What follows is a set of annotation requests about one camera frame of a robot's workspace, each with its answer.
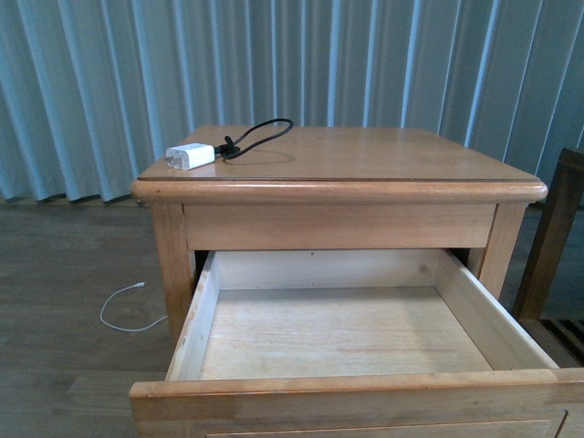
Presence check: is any black charger cable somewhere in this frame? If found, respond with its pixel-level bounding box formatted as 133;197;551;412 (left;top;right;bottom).
214;118;295;161

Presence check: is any white charger adapter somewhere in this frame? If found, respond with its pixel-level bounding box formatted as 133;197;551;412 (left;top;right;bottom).
164;143;215;171

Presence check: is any wooden drawer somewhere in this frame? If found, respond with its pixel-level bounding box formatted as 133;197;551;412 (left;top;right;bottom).
130;249;583;437

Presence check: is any wooden nightstand cabinet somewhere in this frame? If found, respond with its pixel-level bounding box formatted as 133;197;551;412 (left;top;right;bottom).
129;125;584;438

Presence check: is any pale pleated curtain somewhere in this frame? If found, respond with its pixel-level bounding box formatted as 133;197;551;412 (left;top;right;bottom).
1;1;583;201

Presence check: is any white cable on floor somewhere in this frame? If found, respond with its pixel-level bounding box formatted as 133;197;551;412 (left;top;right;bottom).
99;282;169;333

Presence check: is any dark wooden furniture frame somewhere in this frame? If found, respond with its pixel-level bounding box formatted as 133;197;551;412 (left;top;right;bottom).
512;149;583;368

